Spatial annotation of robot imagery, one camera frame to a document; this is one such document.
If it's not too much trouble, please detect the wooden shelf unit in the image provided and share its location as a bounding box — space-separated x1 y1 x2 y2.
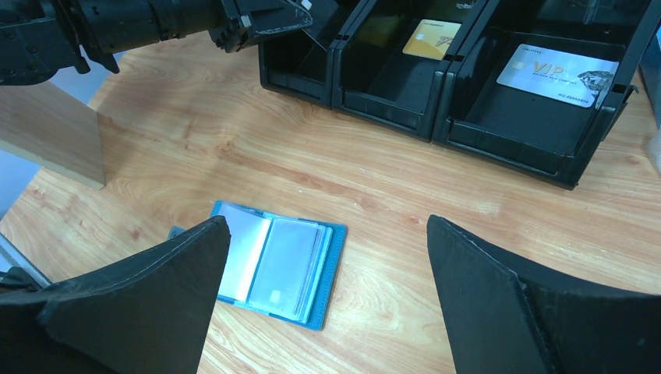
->
1 82 106 189

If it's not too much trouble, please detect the black bin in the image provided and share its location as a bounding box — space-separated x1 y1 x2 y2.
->
432 1 660 189
259 0 367 108
331 1 487 141

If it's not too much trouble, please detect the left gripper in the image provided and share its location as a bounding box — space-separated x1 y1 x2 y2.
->
150 0 313 52

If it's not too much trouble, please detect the silver VIP card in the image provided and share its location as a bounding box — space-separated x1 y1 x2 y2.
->
497 44 619 108

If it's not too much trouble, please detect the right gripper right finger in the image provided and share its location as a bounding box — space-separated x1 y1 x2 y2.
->
426 215 660 373

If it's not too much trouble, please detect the black bin left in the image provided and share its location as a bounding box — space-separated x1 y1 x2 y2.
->
259 0 367 108

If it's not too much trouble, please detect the gold card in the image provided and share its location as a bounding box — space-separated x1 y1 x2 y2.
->
402 19 461 60

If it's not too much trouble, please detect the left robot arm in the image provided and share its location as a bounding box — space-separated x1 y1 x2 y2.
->
1 0 313 86

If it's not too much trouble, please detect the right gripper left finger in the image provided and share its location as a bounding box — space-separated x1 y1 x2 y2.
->
1 216 231 373

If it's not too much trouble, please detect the black bin middle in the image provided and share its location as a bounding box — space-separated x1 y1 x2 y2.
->
331 1 487 141

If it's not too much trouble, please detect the teal leather card holder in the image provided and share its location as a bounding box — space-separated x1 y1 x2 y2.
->
168 199 348 333

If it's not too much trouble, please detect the dark credit card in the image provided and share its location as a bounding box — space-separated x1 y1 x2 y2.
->
303 23 334 51

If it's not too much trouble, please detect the black bin right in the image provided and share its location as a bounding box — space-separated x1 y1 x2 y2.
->
432 1 660 189

